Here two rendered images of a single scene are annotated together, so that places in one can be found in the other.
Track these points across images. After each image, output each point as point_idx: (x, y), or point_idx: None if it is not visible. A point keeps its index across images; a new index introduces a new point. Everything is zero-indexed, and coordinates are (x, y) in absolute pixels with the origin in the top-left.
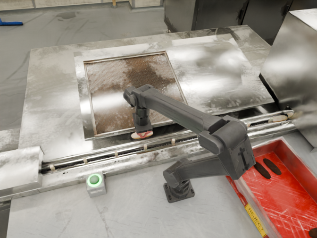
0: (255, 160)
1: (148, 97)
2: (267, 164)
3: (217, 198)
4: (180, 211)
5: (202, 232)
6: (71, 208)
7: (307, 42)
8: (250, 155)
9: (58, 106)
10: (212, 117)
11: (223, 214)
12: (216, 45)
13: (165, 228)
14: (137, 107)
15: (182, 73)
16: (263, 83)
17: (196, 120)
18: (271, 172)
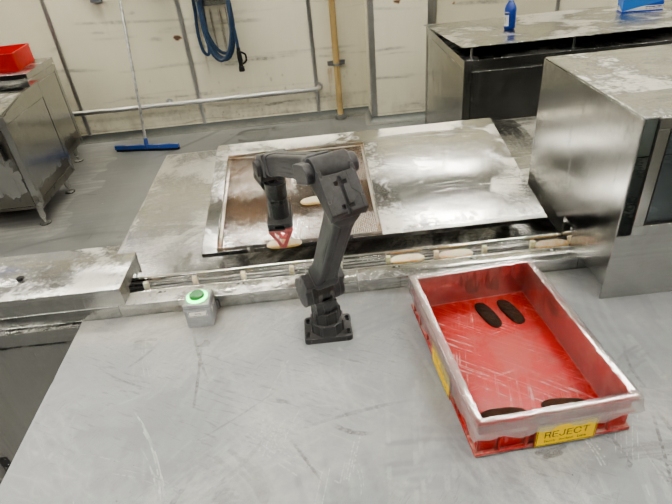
0: (482, 301)
1: (269, 155)
2: (501, 306)
3: (390, 345)
4: (321, 356)
5: (346, 383)
6: (159, 337)
7: (568, 97)
8: (357, 191)
9: (181, 221)
10: (320, 151)
11: (392, 365)
12: (458, 134)
13: (288, 373)
14: (263, 181)
15: (383, 174)
16: (534, 191)
17: (301, 156)
18: (505, 319)
